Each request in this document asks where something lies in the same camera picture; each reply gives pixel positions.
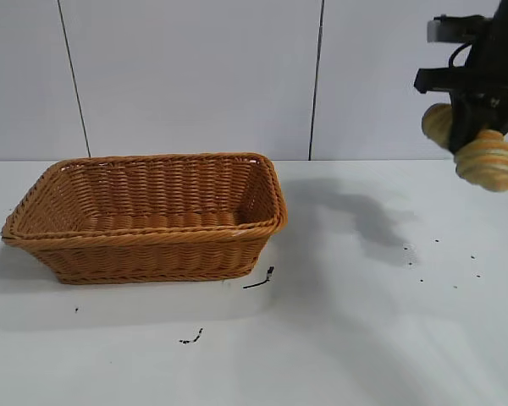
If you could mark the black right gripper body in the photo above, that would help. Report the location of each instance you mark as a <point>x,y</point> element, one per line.
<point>487,76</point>

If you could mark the long striped bread loaf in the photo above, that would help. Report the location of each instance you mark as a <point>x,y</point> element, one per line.
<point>491,165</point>

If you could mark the brown woven wicker basket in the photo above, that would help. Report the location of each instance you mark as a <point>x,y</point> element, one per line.
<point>152,254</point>

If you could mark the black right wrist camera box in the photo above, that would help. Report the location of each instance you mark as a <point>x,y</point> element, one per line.
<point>457,29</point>

